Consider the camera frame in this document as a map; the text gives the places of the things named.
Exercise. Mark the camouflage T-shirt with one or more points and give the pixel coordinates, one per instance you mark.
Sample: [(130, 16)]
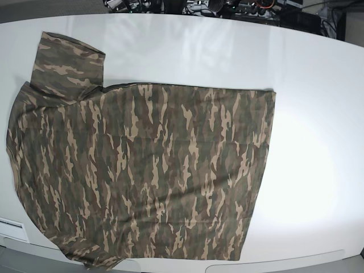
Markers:
[(135, 170)]

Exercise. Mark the dark equipment clutter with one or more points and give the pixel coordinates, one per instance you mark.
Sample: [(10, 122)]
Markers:
[(164, 7)]

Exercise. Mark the black power strip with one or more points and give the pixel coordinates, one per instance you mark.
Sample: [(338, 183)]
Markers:
[(252, 12)]

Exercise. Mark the white label plate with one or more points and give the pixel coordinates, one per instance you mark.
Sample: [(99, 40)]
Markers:
[(13, 230)]

